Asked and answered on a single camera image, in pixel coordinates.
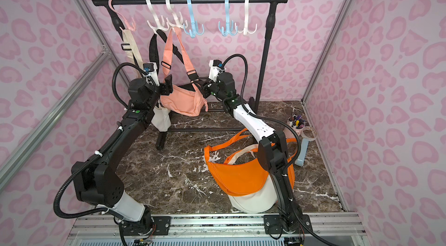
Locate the pink shoulder bag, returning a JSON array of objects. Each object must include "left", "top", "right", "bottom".
[{"left": 160, "top": 28, "right": 208, "bottom": 117}]

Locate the small orange sling bag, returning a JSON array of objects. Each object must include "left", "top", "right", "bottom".
[{"left": 204, "top": 128, "right": 268, "bottom": 197}]

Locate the large orange crescent bag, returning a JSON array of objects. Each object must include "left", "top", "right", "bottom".
[{"left": 222, "top": 128, "right": 297, "bottom": 198}]

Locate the cream white crescent bag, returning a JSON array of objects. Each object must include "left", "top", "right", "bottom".
[{"left": 227, "top": 145, "right": 277, "bottom": 214}]

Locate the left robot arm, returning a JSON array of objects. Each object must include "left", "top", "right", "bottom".
[{"left": 53, "top": 62, "right": 173, "bottom": 245}]

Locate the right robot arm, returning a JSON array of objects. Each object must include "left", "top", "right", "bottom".
[{"left": 201, "top": 54, "right": 334, "bottom": 246}]

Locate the black sling bag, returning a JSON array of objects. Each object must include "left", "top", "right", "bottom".
[{"left": 149, "top": 30, "right": 204, "bottom": 93}]

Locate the light blue hook left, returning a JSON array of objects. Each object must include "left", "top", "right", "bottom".
[{"left": 185, "top": 0, "right": 204, "bottom": 38}]

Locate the light blue hook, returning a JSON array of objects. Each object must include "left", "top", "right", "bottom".
[
  {"left": 218, "top": 0, "right": 238, "bottom": 37},
  {"left": 185, "top": 0, "right": 204, "bottom": 38}
]

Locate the light blue hook right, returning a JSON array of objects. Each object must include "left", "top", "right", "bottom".
[{"left": 218, "top": 0, "right": 238, "bottom": 37}]

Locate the white plastic hook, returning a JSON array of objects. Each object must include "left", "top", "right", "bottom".
[
  {"left": 145, "top": 0, "right": 170, "bottom": 34},
  {"left": 165, "top": 0, "right": 188, "bottom": 29},
  {"left": 238, "top": 0, "right": 258, "bottom": 36}
]

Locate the white plastic hook right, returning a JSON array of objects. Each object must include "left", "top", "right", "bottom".
[{"left": 238, "top": 0, "right": 258, "bottom": 36}]

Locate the pink plastic hook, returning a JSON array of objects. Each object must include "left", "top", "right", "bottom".
[{"left": 108, "top": 0, "right": 137, "bottom": 31}]

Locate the pink pen cup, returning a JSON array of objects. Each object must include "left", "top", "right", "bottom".
[{"left": 287, "top": 114, "right": 307, "bottom": 135}]

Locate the black garment rack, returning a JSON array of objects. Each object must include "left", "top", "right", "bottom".
[{"left": 91, "top": 0, "right": 288, "bottom": 150}]

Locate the tape roll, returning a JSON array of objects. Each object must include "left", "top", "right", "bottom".
[{"left": 301, "top": 126, "right": 318, "bottom": 142}]

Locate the grey blue flat box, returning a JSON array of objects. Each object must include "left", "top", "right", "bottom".
[{"left": 295, "top": 138, "right": 310, "bottom": 167}]

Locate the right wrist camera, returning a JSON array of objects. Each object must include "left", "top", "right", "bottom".
[{"left": 208, "top": 59, "right": 225, "bottom": 82}]

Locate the cream bag striped strap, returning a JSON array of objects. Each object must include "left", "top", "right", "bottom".
[{"left": 120, "top": 27, "right": 172, "bottom": 132}]

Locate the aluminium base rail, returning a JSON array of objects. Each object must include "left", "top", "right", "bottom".
[{"left": 65, "top": 212, "right": 370, "bottom": 246}]

